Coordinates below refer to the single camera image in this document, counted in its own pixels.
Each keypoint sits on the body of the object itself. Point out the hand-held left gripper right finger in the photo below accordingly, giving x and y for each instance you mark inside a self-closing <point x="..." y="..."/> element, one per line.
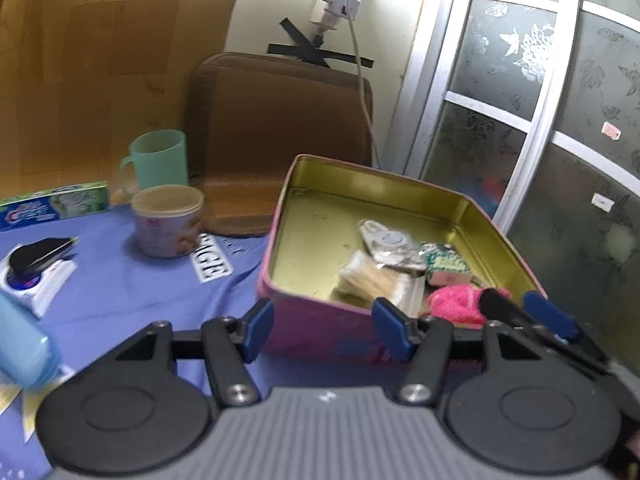
<point x="387" y="325"/>

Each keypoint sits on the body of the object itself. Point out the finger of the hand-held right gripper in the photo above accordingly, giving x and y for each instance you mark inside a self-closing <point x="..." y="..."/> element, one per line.
<point x="500" y="305"/>
<point x="550" y="312"/>

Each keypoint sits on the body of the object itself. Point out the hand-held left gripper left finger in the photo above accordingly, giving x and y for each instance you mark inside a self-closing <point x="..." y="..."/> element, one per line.
<point x="260" y="327"/>

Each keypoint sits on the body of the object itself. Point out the pink knit soft item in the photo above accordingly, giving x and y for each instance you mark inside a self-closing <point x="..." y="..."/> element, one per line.
<point x="455" y="302"/>

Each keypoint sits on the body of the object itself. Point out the pink tin box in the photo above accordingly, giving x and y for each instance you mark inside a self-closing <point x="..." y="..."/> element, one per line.
<point x="320" y="220"/>

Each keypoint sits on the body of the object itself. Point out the cotton swab packet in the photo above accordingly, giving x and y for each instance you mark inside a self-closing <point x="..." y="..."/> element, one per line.
<point x="370" y="280"/>

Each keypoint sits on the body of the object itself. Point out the green patterned packet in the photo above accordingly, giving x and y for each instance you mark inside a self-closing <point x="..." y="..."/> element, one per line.
<point x="445" y="260"/>

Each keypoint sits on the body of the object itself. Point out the white foil packet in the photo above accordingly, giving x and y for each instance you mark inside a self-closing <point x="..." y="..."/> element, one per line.
<point x="387" y="240"/>

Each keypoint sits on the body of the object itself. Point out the white door sticker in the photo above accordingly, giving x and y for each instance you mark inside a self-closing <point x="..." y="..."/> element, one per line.
<point x="603" y="200"/>

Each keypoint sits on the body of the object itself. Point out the blue printed tablecloth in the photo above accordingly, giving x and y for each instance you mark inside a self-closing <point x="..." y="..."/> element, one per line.
<point x="125" y="285"/>

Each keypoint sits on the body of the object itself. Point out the red door sticker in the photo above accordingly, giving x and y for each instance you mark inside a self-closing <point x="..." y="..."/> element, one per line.
<point x="611" y="131"/>

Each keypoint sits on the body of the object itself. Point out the green plastic mug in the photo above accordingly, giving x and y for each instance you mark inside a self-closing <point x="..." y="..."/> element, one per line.
<point x="160" y="160"/>

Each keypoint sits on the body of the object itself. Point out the white printed package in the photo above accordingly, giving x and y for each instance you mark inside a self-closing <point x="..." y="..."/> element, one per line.
<point x="47" y="285"/>

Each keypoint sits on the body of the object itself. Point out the frosted glass sliding door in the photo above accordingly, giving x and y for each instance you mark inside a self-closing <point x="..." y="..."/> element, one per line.
<point x="545" y="85"/>

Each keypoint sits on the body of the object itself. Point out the green blue toothpaste box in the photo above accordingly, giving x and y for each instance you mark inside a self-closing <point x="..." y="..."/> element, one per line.
<point x="60" y="202"/>

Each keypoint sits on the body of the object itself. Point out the black stapler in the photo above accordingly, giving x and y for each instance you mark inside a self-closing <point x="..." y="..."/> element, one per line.
<point x="35" y="255"/>

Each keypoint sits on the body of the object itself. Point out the light blue bottle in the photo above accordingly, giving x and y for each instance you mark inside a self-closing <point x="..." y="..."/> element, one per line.
<point x="20" y="340"/>

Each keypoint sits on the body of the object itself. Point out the black tape cross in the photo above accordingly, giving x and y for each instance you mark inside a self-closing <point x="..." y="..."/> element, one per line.
<point x="310" y="50"/>

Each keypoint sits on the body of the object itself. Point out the wooden panel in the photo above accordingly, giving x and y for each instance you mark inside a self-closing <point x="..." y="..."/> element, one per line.
<point x="100" y="60"/>

